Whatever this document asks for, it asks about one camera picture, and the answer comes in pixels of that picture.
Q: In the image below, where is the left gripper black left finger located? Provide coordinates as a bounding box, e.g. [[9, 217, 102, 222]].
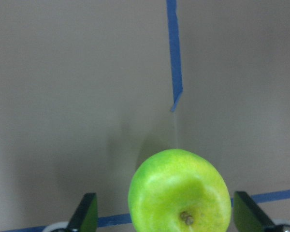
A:
[[66, 193, 98, 232]]

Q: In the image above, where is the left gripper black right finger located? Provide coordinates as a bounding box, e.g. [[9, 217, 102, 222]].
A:
[[233, 191, 276, 232]]

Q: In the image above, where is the green apple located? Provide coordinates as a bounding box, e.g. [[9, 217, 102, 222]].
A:
[[128, 149, 232, 232]]

